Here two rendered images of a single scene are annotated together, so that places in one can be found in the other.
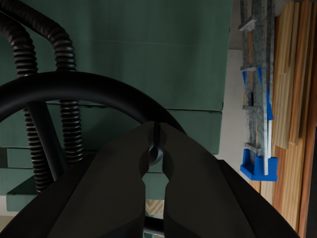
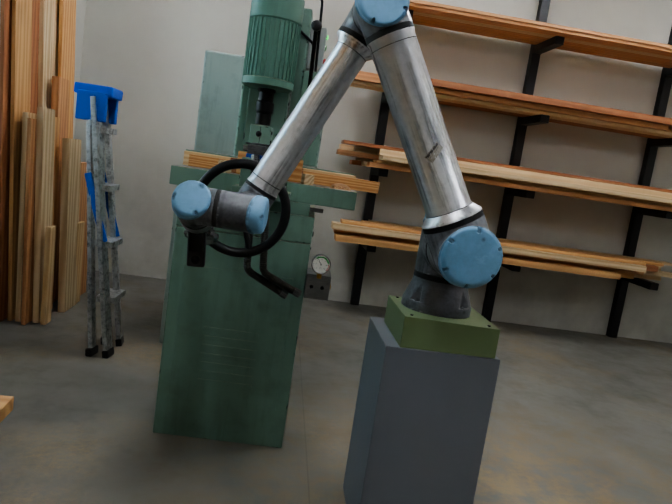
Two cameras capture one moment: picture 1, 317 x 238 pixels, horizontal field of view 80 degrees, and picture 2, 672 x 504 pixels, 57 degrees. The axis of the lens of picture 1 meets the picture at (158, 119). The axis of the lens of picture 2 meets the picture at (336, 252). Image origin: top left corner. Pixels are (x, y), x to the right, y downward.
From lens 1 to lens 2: 1.68 m
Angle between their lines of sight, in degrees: 16
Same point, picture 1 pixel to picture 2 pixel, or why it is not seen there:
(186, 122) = not seen: hidden behind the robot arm
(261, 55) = (103, 256)
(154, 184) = (221, 183)
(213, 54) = (180, 259)
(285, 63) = (48, 240)
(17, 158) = (303, 209)
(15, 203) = not seen: hidden behind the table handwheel
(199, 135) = not seen: hidden behind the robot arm
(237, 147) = (92, 64)
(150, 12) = (215, 284)
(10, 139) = (305, 221)
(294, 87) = (32, 205)
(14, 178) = (307, 197)
